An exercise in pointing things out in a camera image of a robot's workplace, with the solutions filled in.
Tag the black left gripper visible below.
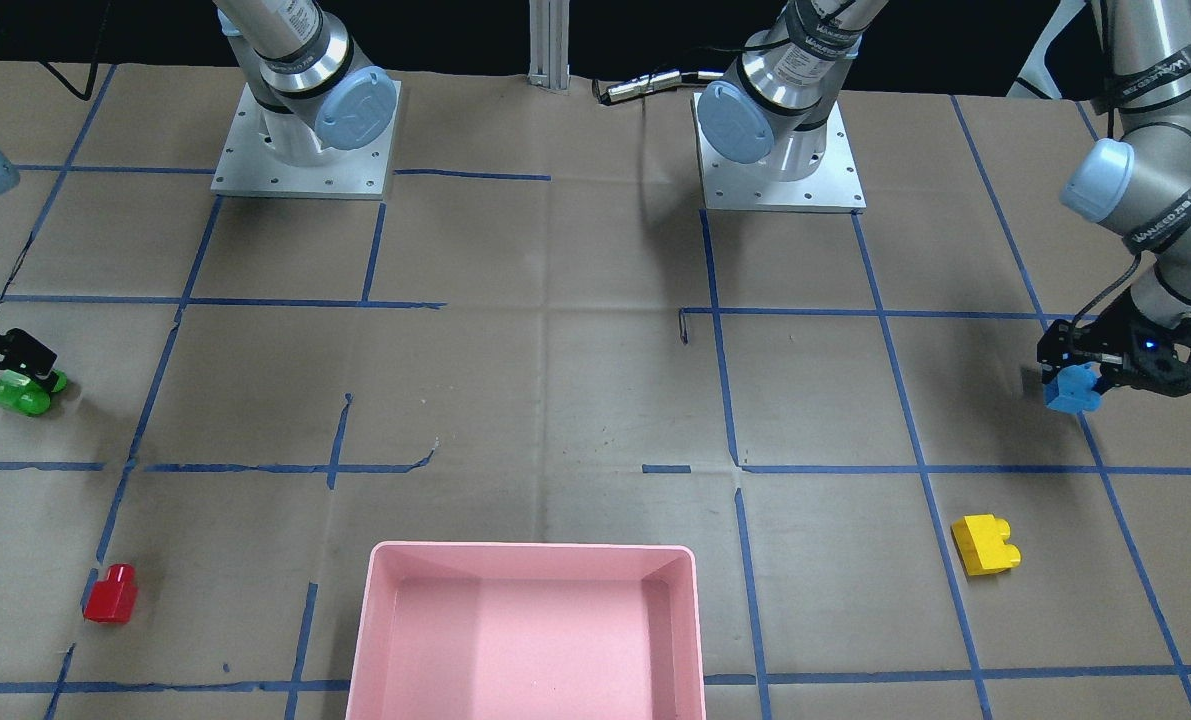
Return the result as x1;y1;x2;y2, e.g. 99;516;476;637
1037;300;1191;397

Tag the blue toy block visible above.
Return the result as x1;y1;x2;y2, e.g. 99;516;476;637
1043;363;1103;415

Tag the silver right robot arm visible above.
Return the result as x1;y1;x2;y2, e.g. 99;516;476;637
0;1;400;397

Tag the yellow toy block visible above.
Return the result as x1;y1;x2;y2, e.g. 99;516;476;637
950;514;1023;577

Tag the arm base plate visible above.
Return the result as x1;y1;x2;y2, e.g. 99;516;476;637
210;87;398;201
696;106;868;214

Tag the red toy block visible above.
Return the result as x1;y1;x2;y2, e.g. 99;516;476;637
82;562;141;625

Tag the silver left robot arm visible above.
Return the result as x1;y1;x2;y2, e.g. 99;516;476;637
1037;1;1191;413

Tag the aluminium frame post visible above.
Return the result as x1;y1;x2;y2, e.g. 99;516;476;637
526;0;570;94

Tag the metal cable connector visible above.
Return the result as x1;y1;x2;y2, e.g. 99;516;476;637
591;70;723;106

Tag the green toy block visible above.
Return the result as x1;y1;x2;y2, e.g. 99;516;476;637
0;370;68;417

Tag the pink plastic box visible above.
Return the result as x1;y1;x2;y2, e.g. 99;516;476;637
345;541;707;719

